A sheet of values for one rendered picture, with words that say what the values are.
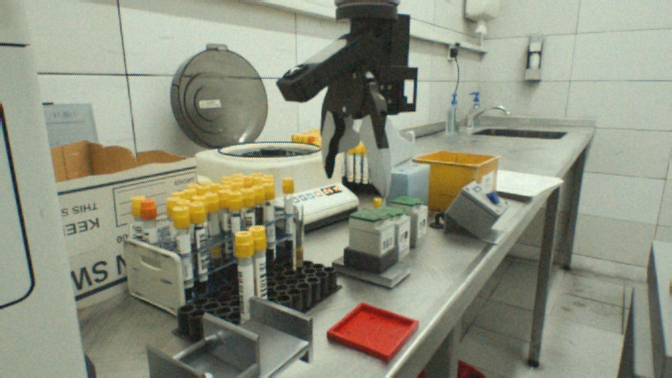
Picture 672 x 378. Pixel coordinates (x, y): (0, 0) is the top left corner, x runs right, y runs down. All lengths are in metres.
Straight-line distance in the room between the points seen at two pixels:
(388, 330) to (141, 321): 0.26
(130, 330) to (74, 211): 0.14
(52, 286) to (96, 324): 0.33
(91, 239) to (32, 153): 0.36
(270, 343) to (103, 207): 0.27
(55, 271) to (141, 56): 0.79
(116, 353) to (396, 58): 0.42
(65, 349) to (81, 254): 0.33
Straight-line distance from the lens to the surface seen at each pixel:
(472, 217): 0.70
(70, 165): 0.82
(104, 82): 0.92
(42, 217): 0.19
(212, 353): 0.36
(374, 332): 0.45
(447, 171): 0.83
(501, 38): 2.96
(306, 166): 0.75
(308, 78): 0.44
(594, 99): 2.86
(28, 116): 0.19
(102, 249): 0.55
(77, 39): 0.91
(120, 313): 0.54
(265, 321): 0.39
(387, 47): 0.52
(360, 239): 0.54
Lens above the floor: 1.12
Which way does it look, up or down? 14 degrees down
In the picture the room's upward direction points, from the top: straight up
